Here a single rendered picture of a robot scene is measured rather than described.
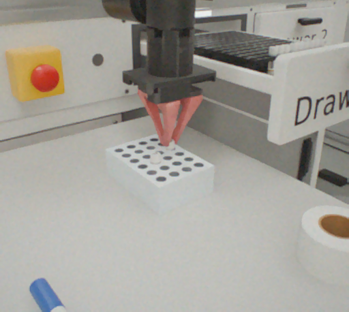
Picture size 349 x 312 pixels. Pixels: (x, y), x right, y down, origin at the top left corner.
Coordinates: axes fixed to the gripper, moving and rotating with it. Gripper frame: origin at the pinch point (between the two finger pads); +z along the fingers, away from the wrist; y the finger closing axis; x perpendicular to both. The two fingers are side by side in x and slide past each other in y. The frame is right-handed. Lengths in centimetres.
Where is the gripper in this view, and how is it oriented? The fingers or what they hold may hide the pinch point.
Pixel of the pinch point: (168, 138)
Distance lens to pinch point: 51.4
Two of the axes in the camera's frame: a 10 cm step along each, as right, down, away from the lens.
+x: 5.9, 3.4, -7.3
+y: -8.1, 2.3, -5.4
